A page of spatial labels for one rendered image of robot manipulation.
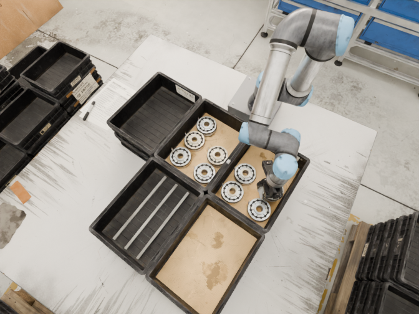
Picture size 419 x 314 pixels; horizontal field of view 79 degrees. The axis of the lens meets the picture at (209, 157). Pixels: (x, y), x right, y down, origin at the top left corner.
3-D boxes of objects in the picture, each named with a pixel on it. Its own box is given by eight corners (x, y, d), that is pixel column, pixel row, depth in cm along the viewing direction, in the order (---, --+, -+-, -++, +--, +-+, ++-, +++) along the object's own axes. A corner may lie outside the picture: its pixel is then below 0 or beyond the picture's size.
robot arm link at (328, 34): (279, 84, 134) (315, -2, 81) (308, 91, 132) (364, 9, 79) (274, 104, 132) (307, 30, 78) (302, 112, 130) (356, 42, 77)
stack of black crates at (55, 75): (85, 80, 233) (59, 39, 192) (111, 93, 227) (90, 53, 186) (53, 112, 219) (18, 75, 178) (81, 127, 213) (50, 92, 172)
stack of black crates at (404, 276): (369, 223, 181) (416, 209, 140) (413, 246, 174) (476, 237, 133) (352, 278, 166) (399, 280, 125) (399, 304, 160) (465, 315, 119)
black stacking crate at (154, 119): (162, 85, 147) (158, 71, 137) (203, 110, 140) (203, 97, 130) (113, 134, 134) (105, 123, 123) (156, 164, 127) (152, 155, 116)
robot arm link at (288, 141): (274, 121, 92) (267, 147, 88) (305, 130, 91) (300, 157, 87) (269, 132, 100) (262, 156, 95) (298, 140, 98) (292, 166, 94)
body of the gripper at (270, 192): (262, 200, 107) (268, 192, 96) (259, 180, 110) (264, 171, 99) (280, 199, 107) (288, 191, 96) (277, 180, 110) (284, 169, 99)
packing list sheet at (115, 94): (111, 76, 164) (111, 76, 163) (140, 91, 159) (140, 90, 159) (76, 114, 152) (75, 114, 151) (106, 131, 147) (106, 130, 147)
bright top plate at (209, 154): (214, 142, 127) (214, 142, 126) (231, 152, 124) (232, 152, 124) (202, 157, 123) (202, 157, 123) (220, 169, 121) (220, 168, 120)
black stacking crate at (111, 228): (156, 166, 126) (152, 156, 116) (205, 199, 119) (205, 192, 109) (98, 233, 113) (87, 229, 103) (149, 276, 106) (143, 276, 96)
